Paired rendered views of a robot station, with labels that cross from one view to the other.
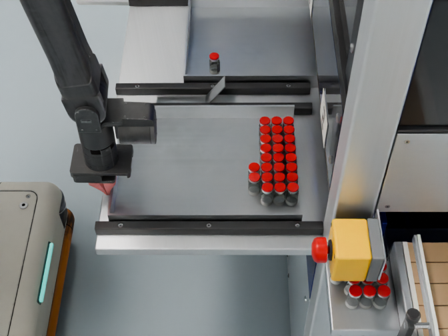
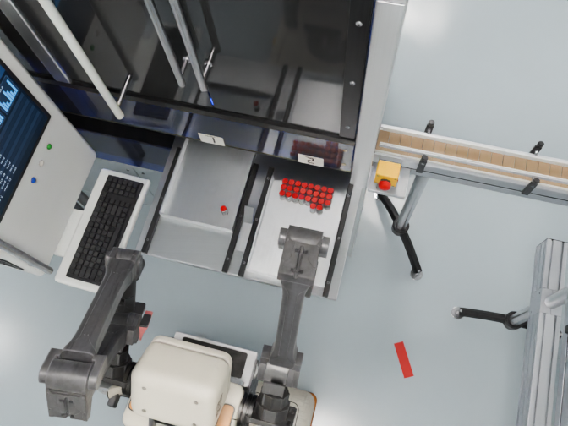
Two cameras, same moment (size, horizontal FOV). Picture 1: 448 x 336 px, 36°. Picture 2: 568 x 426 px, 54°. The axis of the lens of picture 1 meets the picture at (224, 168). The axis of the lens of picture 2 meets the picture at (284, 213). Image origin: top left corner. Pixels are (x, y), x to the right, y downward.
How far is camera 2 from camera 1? 1.15 m
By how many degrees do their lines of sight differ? 35
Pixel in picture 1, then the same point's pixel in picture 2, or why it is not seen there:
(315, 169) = (312, 177)
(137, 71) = (210, 258)
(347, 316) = (399, 188)
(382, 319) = (403, 174)
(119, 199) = not seen: hidden behind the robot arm
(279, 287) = not seen: hidden behind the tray
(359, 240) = (390, 166)
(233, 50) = (210, 198)
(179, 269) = (241, 299)
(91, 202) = not seen: hidden behind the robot
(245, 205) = (327, 218)
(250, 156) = (295, 208)
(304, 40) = (215, 156)
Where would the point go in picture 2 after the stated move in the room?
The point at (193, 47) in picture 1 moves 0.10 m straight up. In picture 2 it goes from (199, 221) to (193, 210)
